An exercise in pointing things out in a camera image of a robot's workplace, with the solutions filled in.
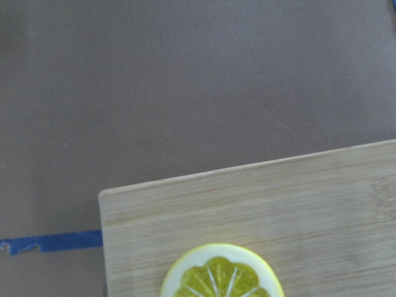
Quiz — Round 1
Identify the wooden cutting board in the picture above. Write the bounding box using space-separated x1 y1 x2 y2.
99 140 395 296

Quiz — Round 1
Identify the lemon slice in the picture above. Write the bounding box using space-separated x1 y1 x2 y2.
160 243 285 296

